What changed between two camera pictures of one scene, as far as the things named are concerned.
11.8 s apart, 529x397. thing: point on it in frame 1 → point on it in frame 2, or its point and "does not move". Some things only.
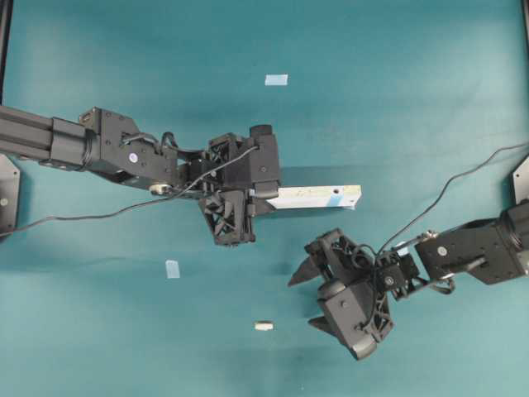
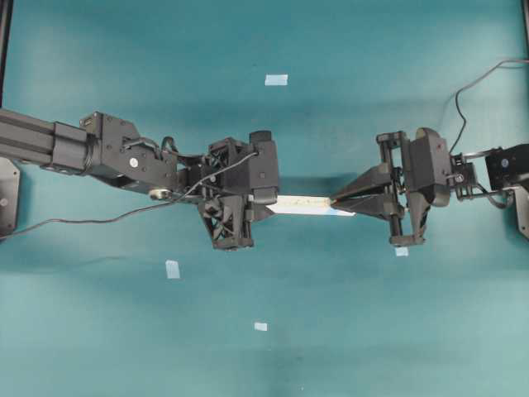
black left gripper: x=229 y=203 does not move
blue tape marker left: x=173 y=270 does not move
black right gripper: x=335 y=257 → x=411 y=208
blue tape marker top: x=276 y=79 does not move
